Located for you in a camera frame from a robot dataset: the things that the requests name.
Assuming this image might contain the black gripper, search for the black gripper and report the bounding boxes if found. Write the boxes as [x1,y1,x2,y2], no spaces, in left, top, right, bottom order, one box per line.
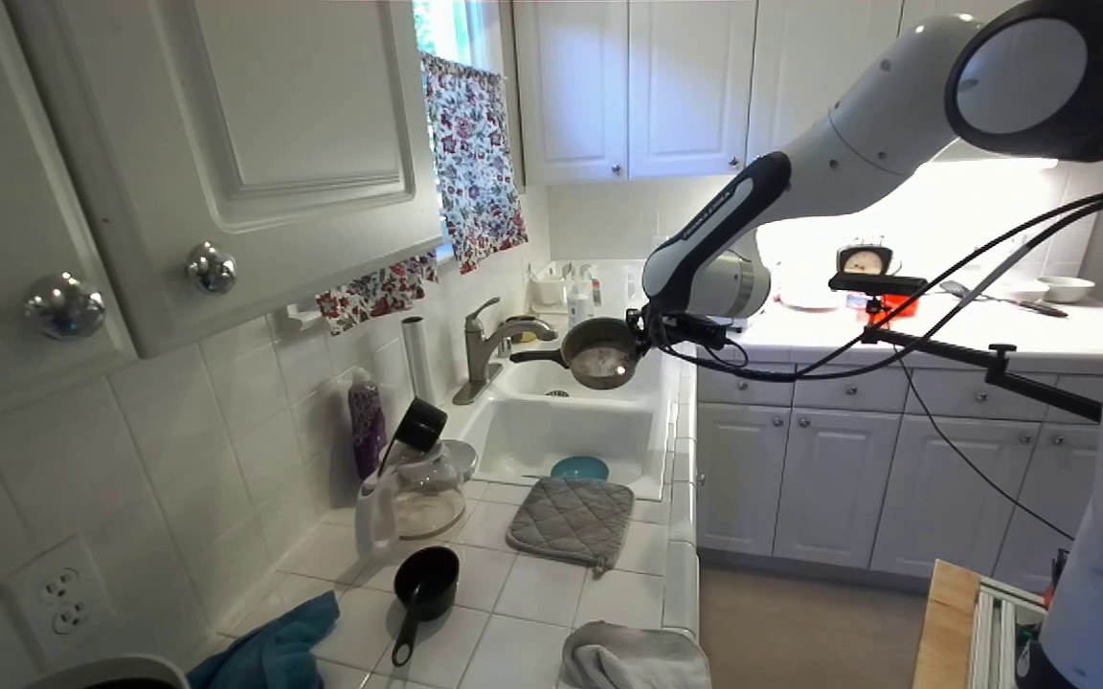
[632,302,731,373]

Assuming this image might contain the steel frying pan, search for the steel frying pan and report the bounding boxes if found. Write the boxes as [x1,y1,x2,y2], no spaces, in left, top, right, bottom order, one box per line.
[514,318,648,392]

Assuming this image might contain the small black pot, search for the small black pot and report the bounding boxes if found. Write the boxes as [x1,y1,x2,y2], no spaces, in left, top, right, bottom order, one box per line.
[392,549,459,665]

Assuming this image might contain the white kitchen sink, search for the white kitchen sink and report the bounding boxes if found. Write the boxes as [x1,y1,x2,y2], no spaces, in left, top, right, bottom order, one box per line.
[452,358,680,498]

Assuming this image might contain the teal plate in sink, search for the teal plate in sink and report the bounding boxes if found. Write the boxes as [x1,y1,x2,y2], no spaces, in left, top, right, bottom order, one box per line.
[552,456,609,484]

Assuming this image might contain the grey quilted pot holder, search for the grey quilted pot holder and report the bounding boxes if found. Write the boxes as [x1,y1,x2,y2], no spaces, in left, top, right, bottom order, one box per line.
[507,480,637,570]

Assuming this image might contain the paper towel roll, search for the paper towel roll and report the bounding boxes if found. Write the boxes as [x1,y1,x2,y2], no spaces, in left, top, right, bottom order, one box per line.
[402,316,431,404]

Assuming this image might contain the chrome kitchen faucet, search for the chrome kitchen faucet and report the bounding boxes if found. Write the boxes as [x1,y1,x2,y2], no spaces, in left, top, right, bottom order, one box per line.
[452,302,554,408]

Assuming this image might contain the white far upper cabinets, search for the white far upper cabinets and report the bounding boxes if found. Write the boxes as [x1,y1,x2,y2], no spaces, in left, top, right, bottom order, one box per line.
[514,0,938,185]

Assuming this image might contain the floral window curtain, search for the floral window curtain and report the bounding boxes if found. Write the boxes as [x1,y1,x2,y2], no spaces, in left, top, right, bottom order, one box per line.
[315,55,527,332]

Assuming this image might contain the glass coffee carafe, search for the glass coffee carafe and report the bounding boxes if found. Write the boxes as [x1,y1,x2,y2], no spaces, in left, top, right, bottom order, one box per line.
[384,399,478,541]

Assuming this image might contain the white lower kitchen cabinets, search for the white lower kitchen cabinets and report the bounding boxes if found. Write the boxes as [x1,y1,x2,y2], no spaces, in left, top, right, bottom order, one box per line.
[697,368,1095,590]

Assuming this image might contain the purple soap bottle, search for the purple soap bottle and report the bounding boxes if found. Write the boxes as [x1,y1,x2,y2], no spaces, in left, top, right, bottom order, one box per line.
[335,368,388,480]

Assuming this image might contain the white upper cabinet door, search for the white upper cabinet door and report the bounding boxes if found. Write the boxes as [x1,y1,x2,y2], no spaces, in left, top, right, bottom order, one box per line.
[9,0,439,358]

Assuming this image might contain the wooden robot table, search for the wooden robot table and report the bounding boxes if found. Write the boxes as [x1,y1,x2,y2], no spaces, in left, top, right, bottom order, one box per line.
[910,559,981,689]

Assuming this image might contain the round chrome cabinet knob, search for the round chrome cabinet knob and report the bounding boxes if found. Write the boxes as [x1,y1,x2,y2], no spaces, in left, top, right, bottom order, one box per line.
[23,271,108,342]
[185,240,237,294]

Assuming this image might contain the blue cloth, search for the blue cloth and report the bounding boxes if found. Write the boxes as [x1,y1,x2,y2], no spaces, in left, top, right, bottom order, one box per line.
[189,595,342,689]

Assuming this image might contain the white bowl rim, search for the white bowl rim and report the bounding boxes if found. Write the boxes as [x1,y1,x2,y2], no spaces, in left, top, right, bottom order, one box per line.
[23,654,189,689]

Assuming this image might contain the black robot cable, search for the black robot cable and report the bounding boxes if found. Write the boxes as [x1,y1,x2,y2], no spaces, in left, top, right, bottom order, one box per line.
[676,188,1103,545]

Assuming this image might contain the white wall power outlet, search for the white wall power outlet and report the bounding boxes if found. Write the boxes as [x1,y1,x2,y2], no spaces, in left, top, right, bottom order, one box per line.
[0,541,115,665]

